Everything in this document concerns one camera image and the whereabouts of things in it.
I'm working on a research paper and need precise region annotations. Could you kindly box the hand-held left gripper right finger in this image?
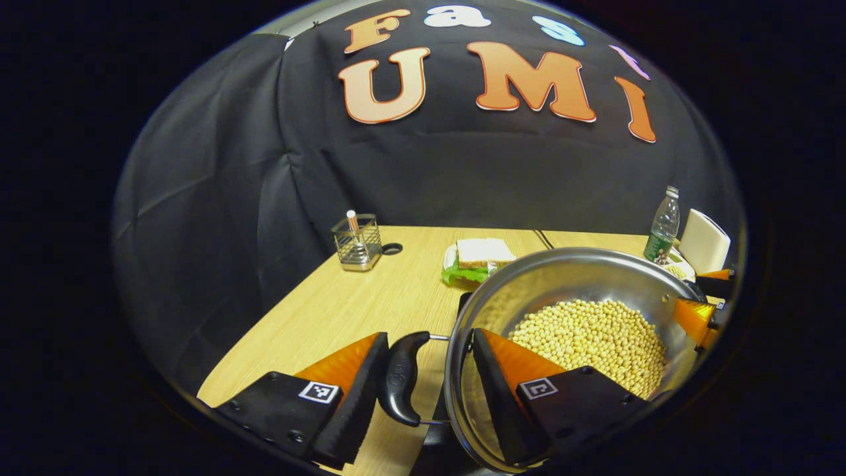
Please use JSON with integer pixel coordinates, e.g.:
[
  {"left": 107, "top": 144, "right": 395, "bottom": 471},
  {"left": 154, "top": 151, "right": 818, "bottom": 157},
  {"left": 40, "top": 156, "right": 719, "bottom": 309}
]
[{"left": 471, "top": 327, "right": 652, "bottom": 467}]

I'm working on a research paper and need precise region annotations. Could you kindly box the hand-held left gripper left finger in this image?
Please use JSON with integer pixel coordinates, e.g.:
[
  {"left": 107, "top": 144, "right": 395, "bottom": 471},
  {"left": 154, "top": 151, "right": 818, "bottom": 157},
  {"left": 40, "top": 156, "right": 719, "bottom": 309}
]
[{"left": 211, "top": 332, "right": 391, "bottom": 470}]

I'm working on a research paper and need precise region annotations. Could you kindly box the black induction cooktop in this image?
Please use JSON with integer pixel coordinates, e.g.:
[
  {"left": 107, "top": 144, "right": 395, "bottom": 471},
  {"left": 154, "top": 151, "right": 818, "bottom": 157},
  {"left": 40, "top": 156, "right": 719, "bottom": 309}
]
[{"left": 408, "top": 291, "right": 503, "bottom": 476}]

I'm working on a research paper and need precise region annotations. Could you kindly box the steel pot with soybeans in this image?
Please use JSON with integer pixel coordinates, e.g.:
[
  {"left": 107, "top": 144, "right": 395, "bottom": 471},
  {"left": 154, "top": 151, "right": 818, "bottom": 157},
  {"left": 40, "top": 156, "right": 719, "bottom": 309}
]
[{"left": 378, "top": 247, "right": 705, "bottom": 473}]

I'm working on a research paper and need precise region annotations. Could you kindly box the white divided bean tray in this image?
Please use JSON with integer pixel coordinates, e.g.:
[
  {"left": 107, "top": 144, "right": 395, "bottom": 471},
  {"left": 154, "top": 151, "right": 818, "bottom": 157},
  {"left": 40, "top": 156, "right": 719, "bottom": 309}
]
[{"left": 661, "top": 248, "right": 696, "bottom": 282}]

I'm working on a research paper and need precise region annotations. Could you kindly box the white toaster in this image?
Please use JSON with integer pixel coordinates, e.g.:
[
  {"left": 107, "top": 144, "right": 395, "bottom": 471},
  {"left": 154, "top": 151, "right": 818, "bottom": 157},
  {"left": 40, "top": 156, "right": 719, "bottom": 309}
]
[{"left": 679, "top": 208, "right": 732, "bottom": 274}]

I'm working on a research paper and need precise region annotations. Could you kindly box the clear plastic water bottle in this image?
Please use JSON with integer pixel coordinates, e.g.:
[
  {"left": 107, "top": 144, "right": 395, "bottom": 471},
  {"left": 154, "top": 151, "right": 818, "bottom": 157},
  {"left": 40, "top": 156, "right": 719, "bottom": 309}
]
[{"left": 643, "top": 186, "right": 681, "bottom": 265}]

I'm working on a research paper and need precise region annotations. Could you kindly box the sandwich with lettuce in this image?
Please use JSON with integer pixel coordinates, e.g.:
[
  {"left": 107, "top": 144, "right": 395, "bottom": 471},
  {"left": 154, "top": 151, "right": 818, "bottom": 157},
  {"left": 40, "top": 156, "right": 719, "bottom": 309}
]
[{"left": 442, "top": 238, "right": 518, "bottom": 286}]

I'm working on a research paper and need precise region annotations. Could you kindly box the black backdrop cloth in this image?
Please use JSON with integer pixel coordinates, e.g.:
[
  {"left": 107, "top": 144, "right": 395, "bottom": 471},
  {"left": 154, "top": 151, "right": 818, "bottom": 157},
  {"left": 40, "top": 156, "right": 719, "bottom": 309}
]
[{"left": 112, "top": 0, "right": 744, "bottom": 397}]

